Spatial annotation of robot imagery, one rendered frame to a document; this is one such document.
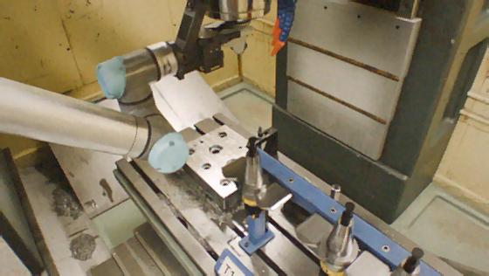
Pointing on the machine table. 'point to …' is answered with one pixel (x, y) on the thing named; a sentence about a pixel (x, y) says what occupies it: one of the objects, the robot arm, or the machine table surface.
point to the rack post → (257, 232)
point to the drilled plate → (225, 192)
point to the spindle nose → (237, 10)
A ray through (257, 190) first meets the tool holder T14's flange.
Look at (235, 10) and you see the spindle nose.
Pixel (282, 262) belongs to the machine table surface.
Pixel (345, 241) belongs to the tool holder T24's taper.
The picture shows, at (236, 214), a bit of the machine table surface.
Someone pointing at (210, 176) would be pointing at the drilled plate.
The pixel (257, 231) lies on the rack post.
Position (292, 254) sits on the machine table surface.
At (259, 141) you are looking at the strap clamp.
